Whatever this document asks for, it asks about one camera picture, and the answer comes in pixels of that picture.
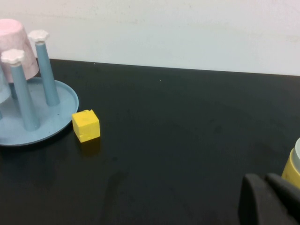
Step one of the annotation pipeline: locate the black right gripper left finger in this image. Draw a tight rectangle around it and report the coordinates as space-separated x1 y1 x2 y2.
238 173 297 225

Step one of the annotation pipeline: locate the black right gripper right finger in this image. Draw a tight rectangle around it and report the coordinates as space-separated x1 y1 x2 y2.
265 172 300 225

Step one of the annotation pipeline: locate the light blue marbled cup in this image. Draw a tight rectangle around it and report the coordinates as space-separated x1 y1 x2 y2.
0 66 12 104

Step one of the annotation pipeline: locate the pink marbled cup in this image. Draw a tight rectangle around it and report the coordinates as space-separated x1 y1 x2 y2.
0 18 39 83

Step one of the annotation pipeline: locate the blue cup stand with pegs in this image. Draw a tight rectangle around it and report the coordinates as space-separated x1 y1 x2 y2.
0 29 80 147

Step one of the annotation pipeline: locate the yellow cup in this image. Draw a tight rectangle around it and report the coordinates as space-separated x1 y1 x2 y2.
281 148 300 189

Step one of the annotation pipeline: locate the yellow foam cube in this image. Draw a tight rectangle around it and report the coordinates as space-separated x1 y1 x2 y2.
71 109 101 143

